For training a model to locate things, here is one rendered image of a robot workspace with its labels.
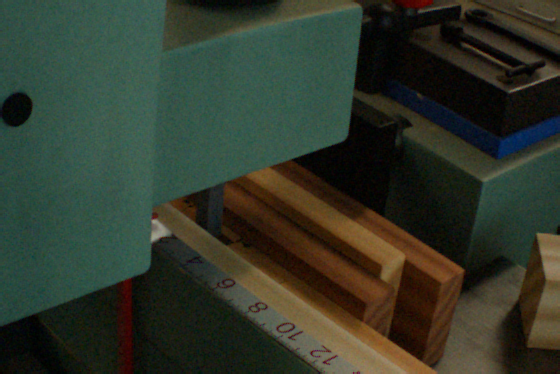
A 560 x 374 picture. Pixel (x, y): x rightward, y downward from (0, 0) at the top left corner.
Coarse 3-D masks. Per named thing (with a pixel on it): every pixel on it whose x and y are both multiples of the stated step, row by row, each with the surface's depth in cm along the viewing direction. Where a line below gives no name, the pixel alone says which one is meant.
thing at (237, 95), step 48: (192, 0) 45; (288, 0) 46; (336, 0) 47; (192, 48) 41; (240, 48) 43; (288, 48) 45; (336, 48) 47; (192, 96) 42; (240, 96) 44; (288, 96) 46; (336, 96) 48; (192, 144) 43; (240, 144) 45; (288, 144) 47; (192, 192) 45
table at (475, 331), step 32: (480, 288) 56; (512, 288) 57; (64, 320) 57; (96, 320) 54; (480, 320) 54; (512, 320) 54; (96, 352) 55; (160, 352) 50; (448, 352) 51; (480, 352) 51; (512, 352) 52; (544, 352) 52
